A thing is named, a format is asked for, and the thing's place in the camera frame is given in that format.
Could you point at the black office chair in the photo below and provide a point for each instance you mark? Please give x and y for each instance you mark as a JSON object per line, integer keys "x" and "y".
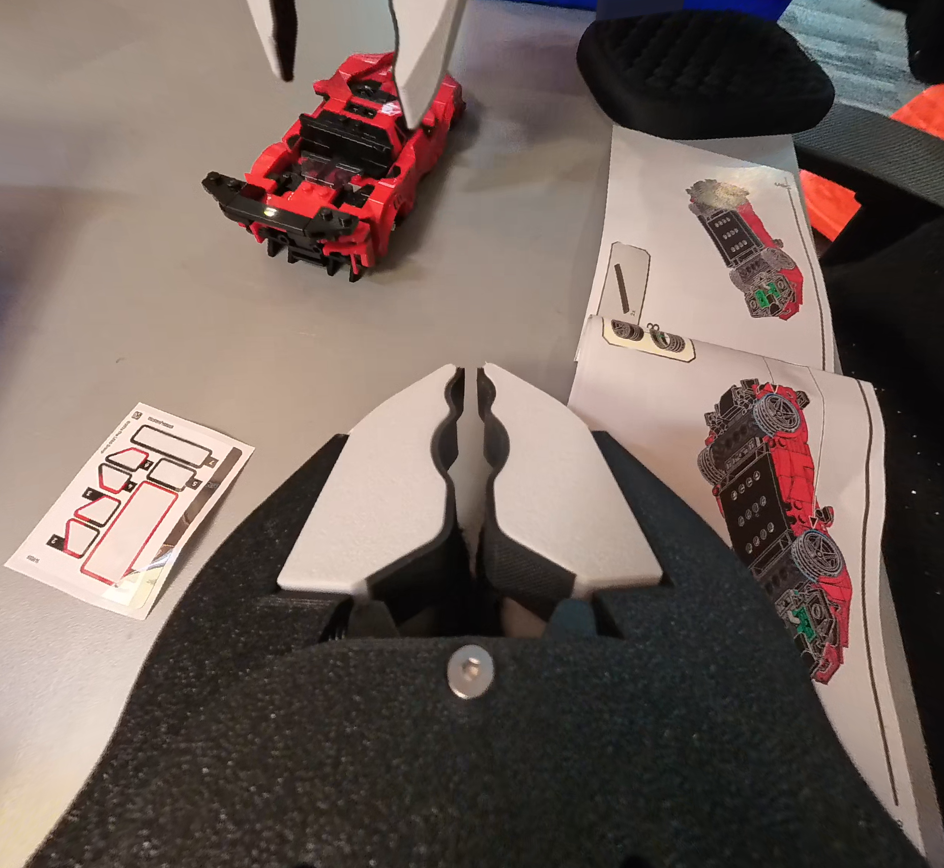
{"x": 700, "y": 71}

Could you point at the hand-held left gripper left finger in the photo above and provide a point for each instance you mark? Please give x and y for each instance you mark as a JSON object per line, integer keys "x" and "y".
{"x": 383, "y": 499}

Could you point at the lego sticker sheet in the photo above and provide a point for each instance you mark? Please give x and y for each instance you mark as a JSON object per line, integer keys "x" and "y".
{"x": 133, "y": 514}

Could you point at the lego instruction booklet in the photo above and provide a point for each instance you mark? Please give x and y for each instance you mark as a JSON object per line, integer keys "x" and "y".
{"x": 664, "y": 381}

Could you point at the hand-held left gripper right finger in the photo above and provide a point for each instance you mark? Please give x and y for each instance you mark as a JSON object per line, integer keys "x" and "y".
{"x": 568, "y": 506}

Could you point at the red lego car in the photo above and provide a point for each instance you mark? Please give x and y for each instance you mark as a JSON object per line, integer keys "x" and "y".
{"x": 383, "y": 197}

